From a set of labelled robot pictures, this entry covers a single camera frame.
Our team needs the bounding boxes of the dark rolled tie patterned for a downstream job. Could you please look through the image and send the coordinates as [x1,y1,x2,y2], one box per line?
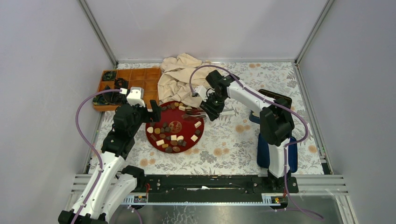
[103,91,127,105]

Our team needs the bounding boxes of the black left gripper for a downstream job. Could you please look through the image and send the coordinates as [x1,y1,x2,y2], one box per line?
[122,98,162,137]

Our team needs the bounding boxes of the navy chocolate box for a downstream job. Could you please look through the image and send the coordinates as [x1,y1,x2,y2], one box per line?
[249,89,292,124]

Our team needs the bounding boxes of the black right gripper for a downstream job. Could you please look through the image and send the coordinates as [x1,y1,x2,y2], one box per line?
[199,92,226,122]

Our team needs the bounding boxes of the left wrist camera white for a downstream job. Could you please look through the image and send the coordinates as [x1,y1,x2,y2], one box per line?
[120,87,146,107]

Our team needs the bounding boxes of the beige crumpled cloth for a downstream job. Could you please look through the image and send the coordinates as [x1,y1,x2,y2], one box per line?
[157,53,215,107]

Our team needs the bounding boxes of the white block chocolate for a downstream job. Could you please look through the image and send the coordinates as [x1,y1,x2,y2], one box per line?
[191,135,198,142]

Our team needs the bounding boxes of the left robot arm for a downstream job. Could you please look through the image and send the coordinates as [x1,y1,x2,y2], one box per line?
[58,99,161,224]

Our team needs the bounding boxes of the red round tray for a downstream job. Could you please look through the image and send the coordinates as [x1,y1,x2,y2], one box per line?
[144,101,205,154]

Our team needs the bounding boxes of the navy box lid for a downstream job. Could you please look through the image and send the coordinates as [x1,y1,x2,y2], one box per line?
[256,134,298,173]

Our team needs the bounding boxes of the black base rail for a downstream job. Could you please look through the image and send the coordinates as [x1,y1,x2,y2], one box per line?
[122,175,299,206]

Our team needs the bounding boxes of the floral tablecloth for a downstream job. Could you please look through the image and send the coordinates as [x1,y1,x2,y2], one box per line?
[90,62,325,175]

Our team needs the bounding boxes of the wooden compartment tray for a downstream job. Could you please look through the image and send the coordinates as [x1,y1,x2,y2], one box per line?
[92,68,162,112]

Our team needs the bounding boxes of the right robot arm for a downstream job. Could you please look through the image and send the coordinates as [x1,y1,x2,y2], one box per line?
[192,70,295,192]

